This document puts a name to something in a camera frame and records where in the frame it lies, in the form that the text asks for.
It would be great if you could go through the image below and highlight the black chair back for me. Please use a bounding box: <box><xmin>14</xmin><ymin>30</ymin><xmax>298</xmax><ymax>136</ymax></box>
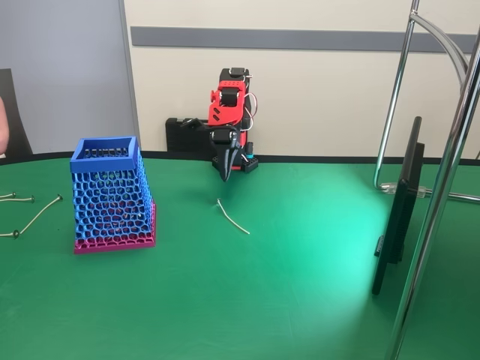
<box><xmin>0</xmin><ymin>68</ymin><xmax>34</xmax><ymax>157</ymax></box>

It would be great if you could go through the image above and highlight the grey wall rail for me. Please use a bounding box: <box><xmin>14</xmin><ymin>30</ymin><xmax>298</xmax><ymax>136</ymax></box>
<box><xmin>130</xmin><ymin>25</ymin><xmax>480</xmax><ymax>54</ymax></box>

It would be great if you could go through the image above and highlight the chrome tube stand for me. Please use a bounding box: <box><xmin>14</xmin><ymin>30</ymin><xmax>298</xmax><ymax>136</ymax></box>
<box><xmin>373</xmin><ymin>0</ymin><xmax>480</xmax><ymax>360</ymax></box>

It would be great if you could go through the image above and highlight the green table cloth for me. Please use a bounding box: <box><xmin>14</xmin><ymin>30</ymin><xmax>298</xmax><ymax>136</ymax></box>
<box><xmin>0</xmin><ymin>149</ymin><xmax>480</xmax><ymax>360</ymax></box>

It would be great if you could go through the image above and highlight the red white servo cable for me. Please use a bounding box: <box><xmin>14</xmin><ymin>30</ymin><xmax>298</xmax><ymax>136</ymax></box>
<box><xmin>243</xmin><ymin>91</ymin><xmax>260</xmax><ymax>131</ymax></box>

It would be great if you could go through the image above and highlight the black ribbed box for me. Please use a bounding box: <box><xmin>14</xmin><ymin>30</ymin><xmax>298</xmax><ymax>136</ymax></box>
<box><xmin>165</xmin><ymin>116</ymin><xmax>215</xmax><ymax>153</ymax></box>

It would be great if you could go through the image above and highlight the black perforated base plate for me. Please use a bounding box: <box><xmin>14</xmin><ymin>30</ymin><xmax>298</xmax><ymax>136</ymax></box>
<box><xmin>211</xmin><ymin>152</ymin><xmax>260</xmax><ymax>174</ymax></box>

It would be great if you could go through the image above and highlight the person's bare forearm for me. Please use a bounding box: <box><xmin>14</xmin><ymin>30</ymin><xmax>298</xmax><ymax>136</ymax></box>
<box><xmin>0</xmin><ymin>96</ymin><xmax>11</xmax><ymax>155</ymax></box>

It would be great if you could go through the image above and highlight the blue and pink mesh basket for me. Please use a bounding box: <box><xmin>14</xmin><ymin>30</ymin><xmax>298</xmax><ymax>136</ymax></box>
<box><xmin>70</xmin><ymin>135</ymin><xmax>157</xmax><ymax>256</ymax></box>

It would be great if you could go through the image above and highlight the black flat light panel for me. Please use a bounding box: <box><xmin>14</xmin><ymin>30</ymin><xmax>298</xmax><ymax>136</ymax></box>
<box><xmin>370</xmin><ymin>115</ymin><xmax>427</xmax><ymax>297</ymax></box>

